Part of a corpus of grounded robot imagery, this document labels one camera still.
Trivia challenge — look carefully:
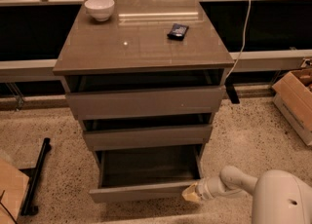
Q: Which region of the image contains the grey drawer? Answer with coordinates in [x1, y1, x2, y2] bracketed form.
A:
[90, 144, 205, 203]
[66, 86, 225, 120]
[83, 125, 213, 151]

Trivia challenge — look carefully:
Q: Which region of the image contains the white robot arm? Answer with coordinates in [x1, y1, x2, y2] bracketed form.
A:
[182, 166, 312, 224]

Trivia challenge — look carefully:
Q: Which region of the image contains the grey drawer cabinet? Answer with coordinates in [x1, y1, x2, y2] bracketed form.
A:
[53, 0, 235, 158]

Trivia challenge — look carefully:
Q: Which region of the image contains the cardboard box right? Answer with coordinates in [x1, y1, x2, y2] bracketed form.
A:
[273, 68, 312, 146]

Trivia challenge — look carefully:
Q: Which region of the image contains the dark blue snack packet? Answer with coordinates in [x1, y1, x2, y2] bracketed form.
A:
[167, 23, 188, 41]

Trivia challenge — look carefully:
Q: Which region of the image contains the wooden board left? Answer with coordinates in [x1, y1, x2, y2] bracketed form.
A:
[0, 159, 29, 224]

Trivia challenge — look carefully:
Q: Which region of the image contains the white ceramic bowl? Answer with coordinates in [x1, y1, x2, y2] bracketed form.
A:
[84, 0, 115, 21]

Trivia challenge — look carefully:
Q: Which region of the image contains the white power cable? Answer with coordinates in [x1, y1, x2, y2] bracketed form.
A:
[224, 0, 253, 80]

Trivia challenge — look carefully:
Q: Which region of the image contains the metal window rail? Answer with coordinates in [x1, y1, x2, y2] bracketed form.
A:
[0, 50, 312, 83]

